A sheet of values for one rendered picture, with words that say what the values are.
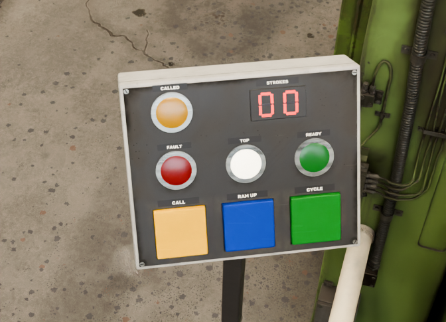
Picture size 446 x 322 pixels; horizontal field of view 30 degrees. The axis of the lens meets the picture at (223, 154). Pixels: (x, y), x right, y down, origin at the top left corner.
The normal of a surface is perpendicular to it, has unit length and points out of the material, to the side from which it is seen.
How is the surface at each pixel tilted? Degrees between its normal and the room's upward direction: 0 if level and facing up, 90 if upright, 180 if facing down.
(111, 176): 0
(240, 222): 60
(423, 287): 90
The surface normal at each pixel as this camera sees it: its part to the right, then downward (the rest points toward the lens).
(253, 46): 0.02, -0.67
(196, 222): 0.13, 0.30
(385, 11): -0.29, 0.71
